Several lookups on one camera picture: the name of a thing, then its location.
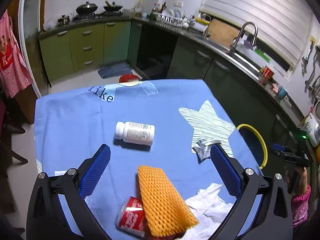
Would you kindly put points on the teal mug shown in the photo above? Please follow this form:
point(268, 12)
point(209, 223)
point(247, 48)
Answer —
point(282, 93)

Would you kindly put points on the red checked apron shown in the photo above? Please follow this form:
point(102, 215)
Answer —
point(15, 75)

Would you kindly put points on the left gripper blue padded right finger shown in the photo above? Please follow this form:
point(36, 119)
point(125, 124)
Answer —
point(227, 169)

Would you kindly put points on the person's right hand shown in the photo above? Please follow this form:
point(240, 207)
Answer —
point(302, 186)

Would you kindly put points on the white dish rack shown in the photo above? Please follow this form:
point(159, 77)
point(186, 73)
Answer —
point(168, 17)

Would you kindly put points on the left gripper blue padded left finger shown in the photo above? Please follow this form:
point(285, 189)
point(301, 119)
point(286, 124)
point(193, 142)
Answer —
point(94, 171)

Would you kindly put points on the wooden cutting board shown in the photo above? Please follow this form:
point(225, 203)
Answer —
point(222, 32)

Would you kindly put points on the small steel pot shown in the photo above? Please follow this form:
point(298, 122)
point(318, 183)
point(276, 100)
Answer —
point(63, 20)

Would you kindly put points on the black wok with lid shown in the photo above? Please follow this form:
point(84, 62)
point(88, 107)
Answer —
point(87, 8)

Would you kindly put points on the white window blind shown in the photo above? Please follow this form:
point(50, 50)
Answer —
point(282, 24)

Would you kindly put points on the crumpled silver foil wrapper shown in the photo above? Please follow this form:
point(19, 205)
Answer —
point(203, 147)

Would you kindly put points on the blue floor mat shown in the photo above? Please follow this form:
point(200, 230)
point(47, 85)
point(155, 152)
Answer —
point(113, 70)

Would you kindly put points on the pink patterned sleeve forearm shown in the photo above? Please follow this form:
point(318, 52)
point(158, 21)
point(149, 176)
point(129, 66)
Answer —
point(300, 206)

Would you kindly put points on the black frying pan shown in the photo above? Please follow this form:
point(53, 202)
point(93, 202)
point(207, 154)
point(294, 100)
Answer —
point(112, 7)

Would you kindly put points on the green lower cabinets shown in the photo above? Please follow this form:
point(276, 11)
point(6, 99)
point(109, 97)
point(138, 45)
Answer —
point(74, 50)

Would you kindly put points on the white pill bottle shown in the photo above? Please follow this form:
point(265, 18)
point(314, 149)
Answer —
point(135, 133)

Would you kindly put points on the orange foam net sleeve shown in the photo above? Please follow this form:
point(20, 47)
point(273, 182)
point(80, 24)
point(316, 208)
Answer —
point(166, 212)

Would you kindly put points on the black bin yellow rim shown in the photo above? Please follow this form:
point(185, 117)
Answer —
point(255, 142)

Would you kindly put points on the red stool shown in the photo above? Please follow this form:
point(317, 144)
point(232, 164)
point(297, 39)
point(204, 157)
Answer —
point(129, 78)

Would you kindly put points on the red soda can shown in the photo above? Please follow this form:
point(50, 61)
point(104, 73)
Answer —
point(131, 217)

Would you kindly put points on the blue tablecloth with star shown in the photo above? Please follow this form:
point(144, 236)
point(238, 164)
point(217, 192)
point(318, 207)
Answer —
point(71, 126)

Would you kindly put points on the red canister on counter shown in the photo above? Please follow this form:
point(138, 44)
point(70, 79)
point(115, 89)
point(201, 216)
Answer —
point(265, 74)

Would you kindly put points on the white paper towel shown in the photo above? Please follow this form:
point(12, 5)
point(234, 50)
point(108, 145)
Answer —
point(209, 209)

